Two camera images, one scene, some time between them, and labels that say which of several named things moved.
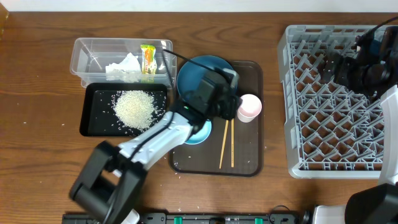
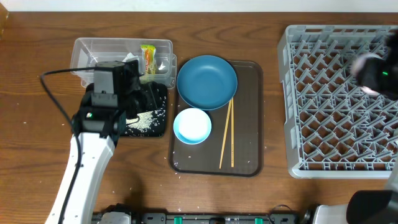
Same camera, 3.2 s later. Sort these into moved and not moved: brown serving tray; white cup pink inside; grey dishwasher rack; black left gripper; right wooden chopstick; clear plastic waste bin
Moved: black left gripper; white cup pink inside
Not moved: brown serving tray; grey dishwasher rack; right wooden chopstick; clear plastic waste bin
